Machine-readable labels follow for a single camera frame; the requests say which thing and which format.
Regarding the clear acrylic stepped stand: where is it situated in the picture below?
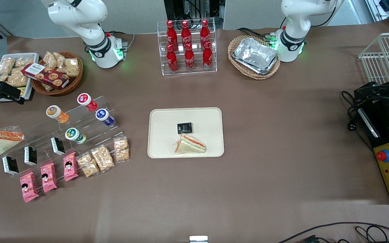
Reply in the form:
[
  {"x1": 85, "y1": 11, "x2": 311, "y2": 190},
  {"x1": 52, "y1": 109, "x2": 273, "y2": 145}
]
[{"x1": 0, "y1": 96, "x2": 125, "y2": 177}]

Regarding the red cookie box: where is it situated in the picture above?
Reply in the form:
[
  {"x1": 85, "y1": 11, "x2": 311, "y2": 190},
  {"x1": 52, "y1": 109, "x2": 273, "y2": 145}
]
[{"x1": 21, "y1": 62, "x2": 70, "y2": 90}]

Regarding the orange gum bottle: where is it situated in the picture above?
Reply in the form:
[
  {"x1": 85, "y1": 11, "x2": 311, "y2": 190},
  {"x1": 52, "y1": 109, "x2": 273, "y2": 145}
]
[{"x1": 46, "y1": 105, "x2": 70, "y2": 124}]

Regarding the red cola bottle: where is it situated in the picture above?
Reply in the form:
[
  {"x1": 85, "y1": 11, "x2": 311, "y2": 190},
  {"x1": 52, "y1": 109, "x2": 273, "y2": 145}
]
[
  {"x1": 166, "y1": 20, "x2": 178, "y2": 51},
  {"x1": 184, "y1": 44, "x2": 196, "y2": 72},
  {"x1": 181, "y1": 21, "x2": 192, "y2": 51},
  {"x1": 200, "y1": 19, "x2": 211, "y2": 49},
  {"x1": 202, "y1": 41, "x2": 213, "y2": 70},
  {"x1": 166, "y1": 45, "x2": 179, "y2": 73}
]

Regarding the clear acrylic bottle rack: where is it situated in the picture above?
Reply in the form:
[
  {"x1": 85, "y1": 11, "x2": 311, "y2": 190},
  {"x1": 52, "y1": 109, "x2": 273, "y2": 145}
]
[{"x1": 157, "y1": 17, "x2": 218, "y2": 76}]

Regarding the black and yellow control box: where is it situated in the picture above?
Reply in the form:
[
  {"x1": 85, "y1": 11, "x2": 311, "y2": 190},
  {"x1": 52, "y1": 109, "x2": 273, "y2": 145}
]
[{"x1": 356, "y1": 101, "x2": 389, "y2": 205}]

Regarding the dark brown wicker basket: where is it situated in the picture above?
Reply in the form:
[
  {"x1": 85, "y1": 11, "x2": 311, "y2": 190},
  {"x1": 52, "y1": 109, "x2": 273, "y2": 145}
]
[{"x1": 30, "y1": 51, "x2": 84, "y2": 97}]

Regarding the light wicker basket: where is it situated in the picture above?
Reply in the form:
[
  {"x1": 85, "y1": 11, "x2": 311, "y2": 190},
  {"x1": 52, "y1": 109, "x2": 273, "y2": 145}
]
[{"x1": 228, "y1": 35, "x2": 281, "y2": 80}]

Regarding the pink cartoon snack pack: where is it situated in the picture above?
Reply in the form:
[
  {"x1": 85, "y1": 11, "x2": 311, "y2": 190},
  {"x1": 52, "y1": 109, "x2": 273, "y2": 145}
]
[
  {"x1": 63, "y1": 152, "x2": 79, "y2": 182},
  {"x1": 40, "y1": 162, "x2": 58, "y2": 193},
  {"x1": 19, "y1": 171, "x2": 40, "y2": 203}
]

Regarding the aluminium foil tray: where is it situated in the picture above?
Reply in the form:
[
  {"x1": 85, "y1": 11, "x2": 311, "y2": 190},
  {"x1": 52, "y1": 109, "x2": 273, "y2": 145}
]
[{"x1": 232, "y1": 37, "x2": 280, "y2": 76}]

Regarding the wrapped triangle sandwich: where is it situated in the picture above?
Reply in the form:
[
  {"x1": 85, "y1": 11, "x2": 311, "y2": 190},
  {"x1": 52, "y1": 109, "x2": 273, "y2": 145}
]
[
  {"x1": 175, "y1": 134, "x2": 207, "y2": 155},
  {"x1": 0, "y1": 126, "x2": 25, "y2": 159}
]

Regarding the black equipment rack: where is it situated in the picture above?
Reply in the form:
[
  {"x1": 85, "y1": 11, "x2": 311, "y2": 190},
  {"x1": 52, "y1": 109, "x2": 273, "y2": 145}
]
[{"x1": 163, "y1": 0, "x2": 224, "y2": 29}]

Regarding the cream plastic tray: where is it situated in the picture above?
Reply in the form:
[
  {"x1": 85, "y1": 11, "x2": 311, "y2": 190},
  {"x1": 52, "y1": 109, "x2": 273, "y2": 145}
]
[{"x1": 147, "y1": 107, "x2": 225, "y2": 159}]

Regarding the green gum bottle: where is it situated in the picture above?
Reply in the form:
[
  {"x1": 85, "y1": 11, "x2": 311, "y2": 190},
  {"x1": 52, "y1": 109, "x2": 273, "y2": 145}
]
[{"x1": 65, "y1": 128, "x2": 87, "y2": 145}]

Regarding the black snack packet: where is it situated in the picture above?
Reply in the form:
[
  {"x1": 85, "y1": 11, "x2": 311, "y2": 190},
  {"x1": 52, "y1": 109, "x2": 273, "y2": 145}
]
[
  {"x1": 2, "y1": 156, "x2": 20, "y2": 176},
  {"x1": 24, "y1": 146, "x2": 38, "y2": 166},
  {"x1": 177, "y1": 123, "x2": 193, "y2": 135},
  {"x1": 50, "y1": 137, "x2": 66, "y2": 156}
]

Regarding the black cable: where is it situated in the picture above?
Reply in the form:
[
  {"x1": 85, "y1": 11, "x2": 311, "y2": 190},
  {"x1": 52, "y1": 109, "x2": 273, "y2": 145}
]
[
  {"x1": 277, "y1": 221, "x2": 389, "y2": 243},
  {"x1": 236, "y1": 27, "x2": 278, "y2": 43},
  {"x1": 341, "y1": 90, "x2": 375, "y2": 152}
]

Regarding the white rectangular tray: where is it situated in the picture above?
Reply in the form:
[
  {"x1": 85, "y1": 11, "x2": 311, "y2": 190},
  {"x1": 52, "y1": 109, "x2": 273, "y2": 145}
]
[{"x1": 0, "y1": 53, "x2": 40, "y2": 102}]

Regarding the blue gum bottle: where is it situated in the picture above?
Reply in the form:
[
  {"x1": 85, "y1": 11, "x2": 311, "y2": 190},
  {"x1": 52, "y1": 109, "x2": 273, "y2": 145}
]
[{"x1": 96, "y1": 108, "x2": 115, "y2": 127}]

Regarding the red gum bottle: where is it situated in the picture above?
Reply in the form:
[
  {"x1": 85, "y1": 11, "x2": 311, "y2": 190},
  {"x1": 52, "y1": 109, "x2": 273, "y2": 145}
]
[{"x1": 77, "y1": 93, "x2": 98, "y2": 112}]

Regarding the white wire basket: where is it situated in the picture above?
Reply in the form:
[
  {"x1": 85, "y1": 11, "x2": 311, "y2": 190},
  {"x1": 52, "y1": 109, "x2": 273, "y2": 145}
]
[{"x1": 358, "y1": 32, "x2": 389, "y2": 85}]

